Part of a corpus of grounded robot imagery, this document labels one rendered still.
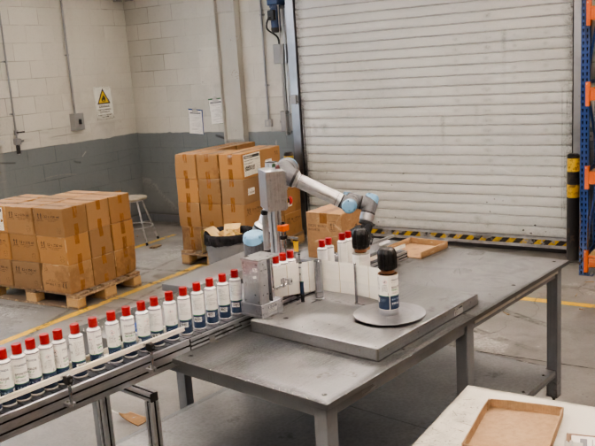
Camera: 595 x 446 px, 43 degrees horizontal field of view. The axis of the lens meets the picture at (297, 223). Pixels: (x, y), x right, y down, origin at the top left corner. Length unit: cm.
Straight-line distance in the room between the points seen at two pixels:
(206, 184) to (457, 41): 286
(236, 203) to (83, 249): 159
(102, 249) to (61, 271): 43
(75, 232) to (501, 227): 412
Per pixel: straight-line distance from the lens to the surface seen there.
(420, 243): 473
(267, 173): 356
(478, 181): 795
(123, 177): 1040
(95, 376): 296
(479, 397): 275
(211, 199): 773
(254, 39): 925
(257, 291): 332
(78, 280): 692
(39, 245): 706
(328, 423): 272
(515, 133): 777
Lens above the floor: 195
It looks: 12 degrees down
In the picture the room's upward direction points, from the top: 4 degrees counter-clockwise
